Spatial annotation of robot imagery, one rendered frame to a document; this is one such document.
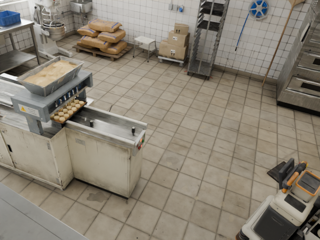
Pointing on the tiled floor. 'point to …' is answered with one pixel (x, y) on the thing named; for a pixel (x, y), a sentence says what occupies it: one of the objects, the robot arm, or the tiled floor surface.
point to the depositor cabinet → (35, 146)
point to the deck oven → (303, 68)
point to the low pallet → (102, 52)
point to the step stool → (145, 45)
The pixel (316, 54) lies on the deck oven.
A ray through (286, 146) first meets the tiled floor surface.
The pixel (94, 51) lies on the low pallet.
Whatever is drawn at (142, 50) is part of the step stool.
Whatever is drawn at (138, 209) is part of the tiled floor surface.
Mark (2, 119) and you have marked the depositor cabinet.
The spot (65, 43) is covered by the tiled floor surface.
